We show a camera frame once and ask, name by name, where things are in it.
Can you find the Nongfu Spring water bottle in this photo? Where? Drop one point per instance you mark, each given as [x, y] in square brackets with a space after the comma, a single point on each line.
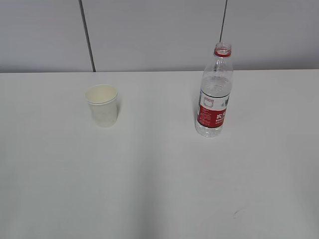
[215, 89]

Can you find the white paper cup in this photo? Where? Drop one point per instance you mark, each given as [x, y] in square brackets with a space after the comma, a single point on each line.
[102, 101]

